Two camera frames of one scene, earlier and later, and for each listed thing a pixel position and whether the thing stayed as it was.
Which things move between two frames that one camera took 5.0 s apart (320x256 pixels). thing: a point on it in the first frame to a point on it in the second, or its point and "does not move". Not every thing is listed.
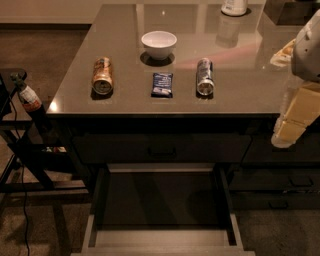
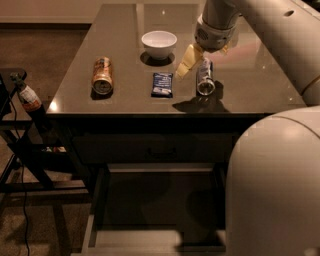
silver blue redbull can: x=204 y=83 does not move
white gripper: x=307 y=53 to x=214 y=38
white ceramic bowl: x=159 y=44 does not move
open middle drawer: x=161 y=209 does not move
